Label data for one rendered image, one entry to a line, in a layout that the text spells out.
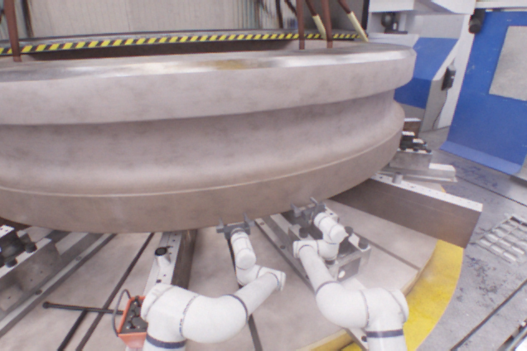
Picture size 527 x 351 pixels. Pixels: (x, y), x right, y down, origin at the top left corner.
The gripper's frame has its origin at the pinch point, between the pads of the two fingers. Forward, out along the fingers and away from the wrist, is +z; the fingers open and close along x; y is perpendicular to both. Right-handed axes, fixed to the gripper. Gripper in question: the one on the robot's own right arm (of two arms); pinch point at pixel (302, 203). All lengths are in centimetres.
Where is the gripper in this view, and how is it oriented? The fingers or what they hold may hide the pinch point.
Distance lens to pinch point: 166.7
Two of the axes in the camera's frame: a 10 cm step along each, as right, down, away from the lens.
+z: -4.3, -4.1, 8.0
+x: 9.0, -2.1, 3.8
